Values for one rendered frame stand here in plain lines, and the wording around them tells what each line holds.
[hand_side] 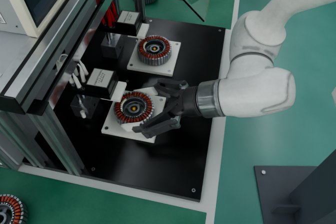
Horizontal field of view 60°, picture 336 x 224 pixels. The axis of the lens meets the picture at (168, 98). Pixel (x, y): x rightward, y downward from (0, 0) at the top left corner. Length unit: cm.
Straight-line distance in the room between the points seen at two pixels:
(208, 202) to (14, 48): 55
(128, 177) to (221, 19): 71
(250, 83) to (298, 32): 185
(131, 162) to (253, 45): 42
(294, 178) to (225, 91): 111
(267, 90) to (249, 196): 104
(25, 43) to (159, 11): 72
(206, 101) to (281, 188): 105
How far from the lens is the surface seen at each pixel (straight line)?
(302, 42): 239
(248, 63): 67
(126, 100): 83
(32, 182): 85
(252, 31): 70
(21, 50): 58
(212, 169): 80
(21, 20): 58
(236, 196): 159
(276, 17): 67
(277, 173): 168
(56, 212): 80
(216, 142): 84
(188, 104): 69
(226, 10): 124
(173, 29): 109
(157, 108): 84
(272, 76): 64
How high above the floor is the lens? 148
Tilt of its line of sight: 54 degrees down
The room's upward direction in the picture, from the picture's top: straight up
